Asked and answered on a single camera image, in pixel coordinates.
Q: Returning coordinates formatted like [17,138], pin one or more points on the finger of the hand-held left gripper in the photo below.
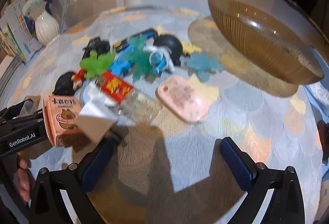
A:
[25,140]
[24,117]

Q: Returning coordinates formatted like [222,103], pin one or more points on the white plastic bag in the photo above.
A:
[318,95]

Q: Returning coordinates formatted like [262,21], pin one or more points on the clear jar with red label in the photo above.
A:
[123,95]

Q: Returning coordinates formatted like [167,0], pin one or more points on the amber ribbed glass bowl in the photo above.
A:
[267,44]

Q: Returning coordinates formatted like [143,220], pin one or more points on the grey ribbed panel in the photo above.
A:
[9,77]

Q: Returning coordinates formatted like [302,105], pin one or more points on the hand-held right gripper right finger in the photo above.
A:
[236,162]

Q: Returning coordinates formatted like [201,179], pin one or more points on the blue snowflake plastic toy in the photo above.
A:
[204,66]

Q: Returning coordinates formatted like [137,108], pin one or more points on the teal spiky plastic toy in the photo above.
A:
[138,58]

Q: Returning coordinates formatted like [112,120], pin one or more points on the pink printed carton box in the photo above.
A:
[61,116]

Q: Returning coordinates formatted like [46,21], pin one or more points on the black toy car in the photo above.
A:
[96,46]

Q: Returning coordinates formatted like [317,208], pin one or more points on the blue and white figure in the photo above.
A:
[159,59]

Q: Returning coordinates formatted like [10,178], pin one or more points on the stack of green books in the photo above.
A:
[7,44]

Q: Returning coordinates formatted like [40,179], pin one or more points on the black round toy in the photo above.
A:
[63,84]

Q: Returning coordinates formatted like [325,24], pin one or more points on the brown object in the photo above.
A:
[323,132]

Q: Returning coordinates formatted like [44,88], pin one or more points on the white ribbed vase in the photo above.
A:
[47,28]

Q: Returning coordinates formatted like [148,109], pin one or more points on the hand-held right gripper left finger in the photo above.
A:
[95,167]

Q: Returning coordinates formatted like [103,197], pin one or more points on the light blue lighter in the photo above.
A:
[120,66]

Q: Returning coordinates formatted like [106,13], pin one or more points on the colourful printed booklet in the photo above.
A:
[24,26]

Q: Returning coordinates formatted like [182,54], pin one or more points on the person's left hand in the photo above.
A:
[24,180]

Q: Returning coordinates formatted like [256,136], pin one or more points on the pink flat case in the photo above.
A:
[183,99]

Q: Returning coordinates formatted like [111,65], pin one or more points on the small red capped figure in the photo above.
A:
[78,79]

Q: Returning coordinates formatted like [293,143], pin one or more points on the green spiky plastic toy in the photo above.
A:
[99,63]

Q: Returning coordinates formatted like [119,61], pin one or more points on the black blue marker pen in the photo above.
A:
[123,44]

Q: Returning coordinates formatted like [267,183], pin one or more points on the black ball figure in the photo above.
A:
[172,46]

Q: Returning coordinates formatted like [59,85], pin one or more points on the yellow lighter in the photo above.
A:
[191,49]

